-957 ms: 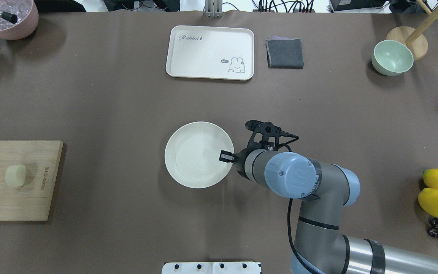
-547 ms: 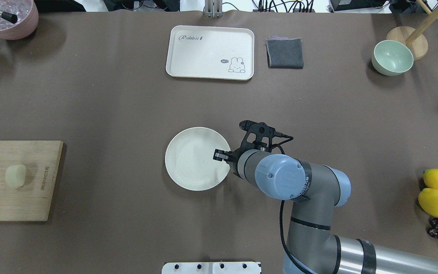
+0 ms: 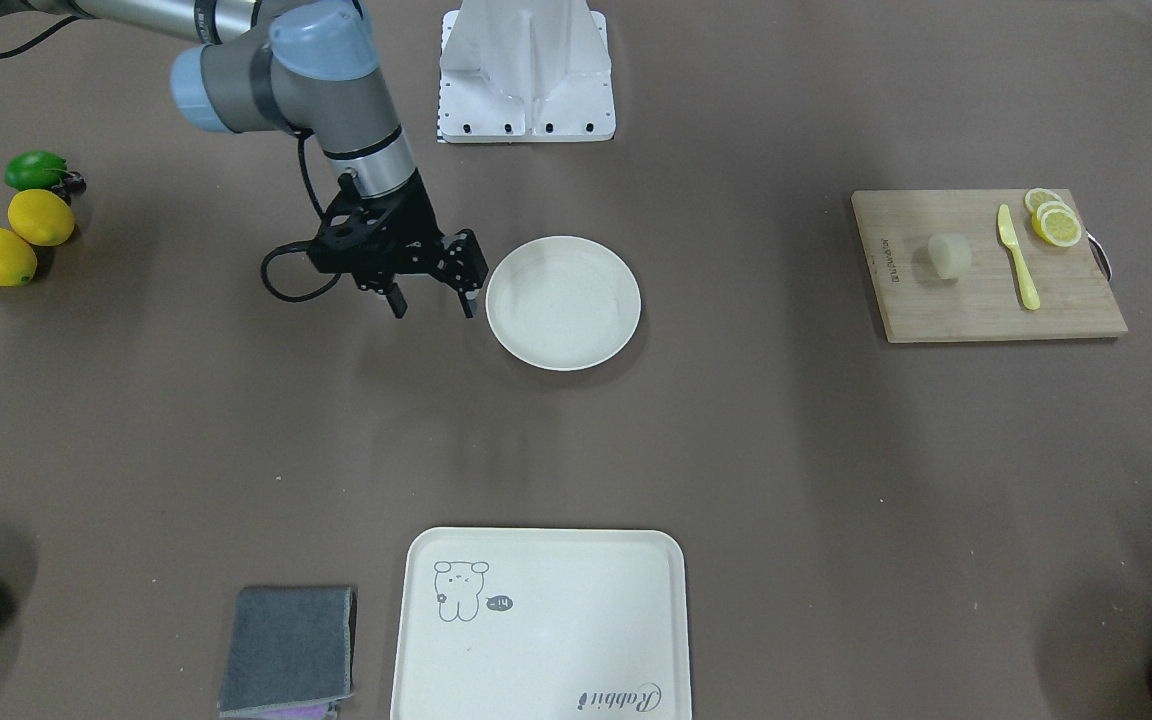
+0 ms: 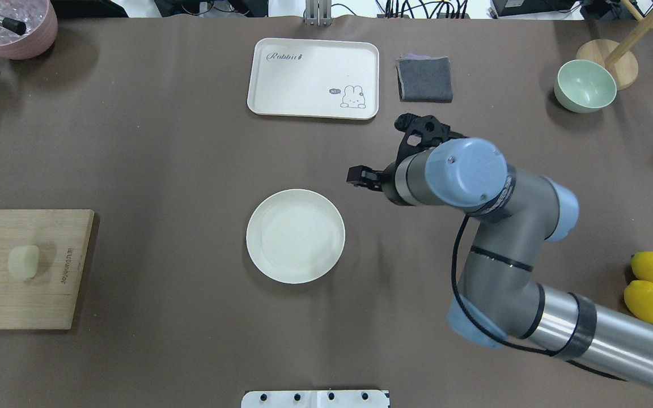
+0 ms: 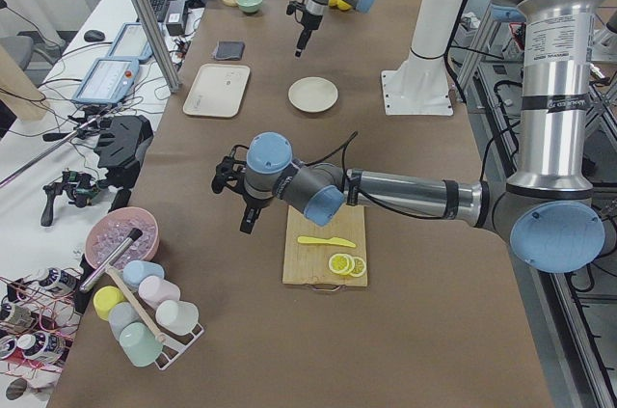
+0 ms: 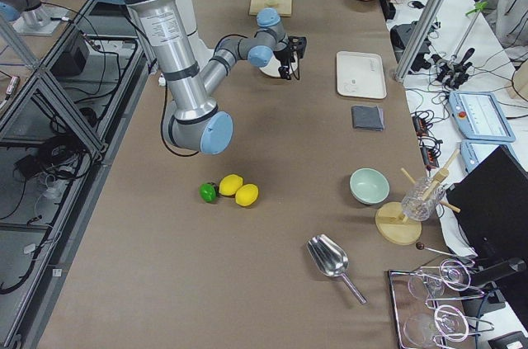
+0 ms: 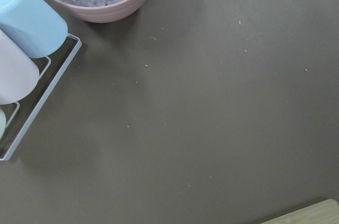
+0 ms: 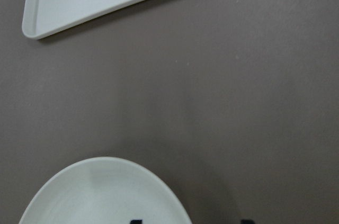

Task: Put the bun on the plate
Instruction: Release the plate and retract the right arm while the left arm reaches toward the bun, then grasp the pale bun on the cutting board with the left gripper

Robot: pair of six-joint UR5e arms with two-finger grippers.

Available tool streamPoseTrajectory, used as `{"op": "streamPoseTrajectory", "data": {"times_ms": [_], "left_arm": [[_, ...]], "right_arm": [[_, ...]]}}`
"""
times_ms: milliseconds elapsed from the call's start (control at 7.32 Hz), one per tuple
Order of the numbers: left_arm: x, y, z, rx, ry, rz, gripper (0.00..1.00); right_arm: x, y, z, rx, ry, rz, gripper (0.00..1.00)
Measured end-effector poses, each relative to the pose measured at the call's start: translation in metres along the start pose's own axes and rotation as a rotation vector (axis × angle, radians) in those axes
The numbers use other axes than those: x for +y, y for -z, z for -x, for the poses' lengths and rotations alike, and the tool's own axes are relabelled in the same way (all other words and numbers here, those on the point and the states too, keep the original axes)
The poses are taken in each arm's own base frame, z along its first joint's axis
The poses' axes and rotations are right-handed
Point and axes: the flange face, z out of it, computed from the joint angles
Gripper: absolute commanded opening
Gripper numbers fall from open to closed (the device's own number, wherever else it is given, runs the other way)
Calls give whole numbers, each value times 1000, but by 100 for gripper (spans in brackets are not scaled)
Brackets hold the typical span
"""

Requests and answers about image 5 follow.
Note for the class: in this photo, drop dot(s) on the white cup rack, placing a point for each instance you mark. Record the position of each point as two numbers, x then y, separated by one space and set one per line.
173 347

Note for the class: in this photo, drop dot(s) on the grey folded cloth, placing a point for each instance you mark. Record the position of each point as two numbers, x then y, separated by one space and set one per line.
228 51

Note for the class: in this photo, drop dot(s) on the lemon slice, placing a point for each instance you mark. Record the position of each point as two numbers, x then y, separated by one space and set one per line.
341 264
359 267

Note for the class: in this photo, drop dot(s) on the cream rabbit tray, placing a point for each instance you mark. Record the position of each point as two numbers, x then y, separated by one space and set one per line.
217 91

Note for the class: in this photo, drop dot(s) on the pink ice bowl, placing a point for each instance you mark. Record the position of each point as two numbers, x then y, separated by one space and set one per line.
108 233

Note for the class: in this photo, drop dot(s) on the aluminium frame post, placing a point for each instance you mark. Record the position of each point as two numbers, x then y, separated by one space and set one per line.
157 43

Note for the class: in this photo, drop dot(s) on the wooden rack handle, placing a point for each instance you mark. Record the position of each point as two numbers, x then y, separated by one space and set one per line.
115 275

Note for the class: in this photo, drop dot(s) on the wooden cutting board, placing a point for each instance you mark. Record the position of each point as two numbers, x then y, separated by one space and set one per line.
308 265

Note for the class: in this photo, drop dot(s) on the cream round plate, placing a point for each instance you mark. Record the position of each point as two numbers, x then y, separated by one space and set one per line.
313 94

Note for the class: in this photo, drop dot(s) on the mint green bowl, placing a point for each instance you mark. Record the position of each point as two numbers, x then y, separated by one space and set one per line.
249 6

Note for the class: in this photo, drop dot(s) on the pale green cup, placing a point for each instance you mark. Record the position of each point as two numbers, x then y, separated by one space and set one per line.
179 317

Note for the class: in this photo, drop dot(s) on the steel scoop in bowl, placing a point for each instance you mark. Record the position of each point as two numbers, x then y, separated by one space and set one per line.
87 284

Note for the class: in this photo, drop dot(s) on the yellow plastic knife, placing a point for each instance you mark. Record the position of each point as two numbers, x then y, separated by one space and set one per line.
332 241

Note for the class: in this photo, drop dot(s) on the mint cup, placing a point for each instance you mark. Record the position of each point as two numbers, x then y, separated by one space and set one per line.
139 344

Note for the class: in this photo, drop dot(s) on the yellow cup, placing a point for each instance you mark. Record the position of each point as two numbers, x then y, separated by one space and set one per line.
105 299

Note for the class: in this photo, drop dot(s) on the black camera tripod mount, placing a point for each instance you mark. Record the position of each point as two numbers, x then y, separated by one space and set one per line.
122 145

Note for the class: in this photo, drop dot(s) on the black computer mouse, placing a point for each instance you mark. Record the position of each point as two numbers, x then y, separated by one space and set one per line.
94 36

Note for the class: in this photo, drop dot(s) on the grey cup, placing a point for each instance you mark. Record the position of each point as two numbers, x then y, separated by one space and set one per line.
121 316

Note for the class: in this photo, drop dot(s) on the yellow toy lemon upper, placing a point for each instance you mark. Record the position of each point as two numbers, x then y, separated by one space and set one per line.
340 5

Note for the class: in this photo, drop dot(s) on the lemon slice front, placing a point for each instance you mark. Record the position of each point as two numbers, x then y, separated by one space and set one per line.
341 264

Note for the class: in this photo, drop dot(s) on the pink cup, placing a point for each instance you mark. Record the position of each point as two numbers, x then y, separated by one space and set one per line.
154 290

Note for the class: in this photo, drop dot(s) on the light blue cup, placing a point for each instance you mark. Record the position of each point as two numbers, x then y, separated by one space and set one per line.
135 271

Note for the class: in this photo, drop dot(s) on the teach pendant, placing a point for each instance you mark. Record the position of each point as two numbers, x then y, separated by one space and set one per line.
108 81
131 42

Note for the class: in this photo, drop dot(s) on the teach pendant far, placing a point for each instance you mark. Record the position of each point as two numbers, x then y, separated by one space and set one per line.
131 42

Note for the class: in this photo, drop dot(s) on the teach pendant near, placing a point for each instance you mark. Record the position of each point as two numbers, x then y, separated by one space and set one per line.
108 81

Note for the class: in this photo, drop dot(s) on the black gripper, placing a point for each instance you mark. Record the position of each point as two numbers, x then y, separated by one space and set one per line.
306 23
253 203

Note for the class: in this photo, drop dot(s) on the lemon slice back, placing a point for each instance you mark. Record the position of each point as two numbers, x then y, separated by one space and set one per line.
359 267

